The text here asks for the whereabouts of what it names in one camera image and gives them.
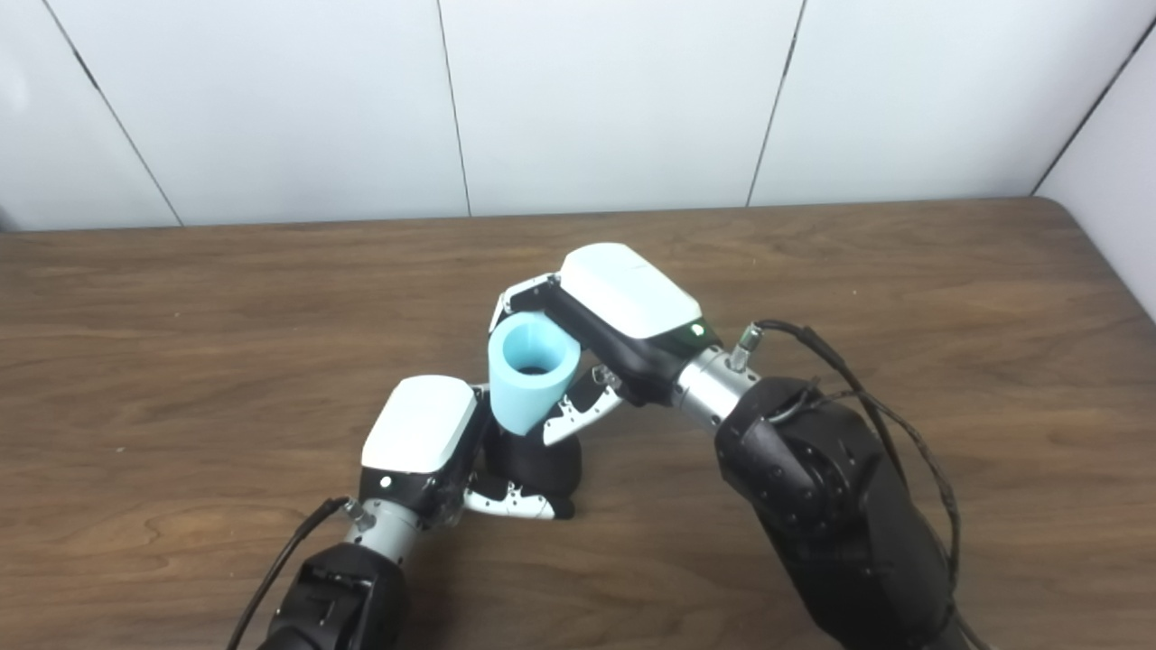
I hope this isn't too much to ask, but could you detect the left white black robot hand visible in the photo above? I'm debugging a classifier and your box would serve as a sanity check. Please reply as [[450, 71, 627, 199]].
[[359, 375, 579, 530]]

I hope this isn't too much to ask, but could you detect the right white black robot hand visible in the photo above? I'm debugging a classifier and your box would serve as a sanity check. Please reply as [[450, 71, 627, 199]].
[[488, 242, 725, 449]]

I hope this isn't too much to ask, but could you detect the light-blue cylindrical hose piece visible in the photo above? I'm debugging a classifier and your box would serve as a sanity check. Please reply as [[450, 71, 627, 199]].
[[487, 312, 583, 437]]

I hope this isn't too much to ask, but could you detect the black funnel-shaped nozzle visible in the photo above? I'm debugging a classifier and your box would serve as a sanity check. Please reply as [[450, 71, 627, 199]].
[[482, 422, 584, 503]]

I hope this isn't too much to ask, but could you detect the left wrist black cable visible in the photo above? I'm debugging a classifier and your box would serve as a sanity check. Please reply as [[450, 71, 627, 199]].
[[226, 497, 377, 650]]

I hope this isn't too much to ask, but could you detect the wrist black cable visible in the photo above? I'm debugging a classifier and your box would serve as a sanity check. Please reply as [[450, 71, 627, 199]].
[[729, 319, 992, 650], [226, 497, 377, 650]]

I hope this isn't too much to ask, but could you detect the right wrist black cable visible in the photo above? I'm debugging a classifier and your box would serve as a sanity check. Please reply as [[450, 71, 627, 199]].
[[729, 319, 992, 650]]

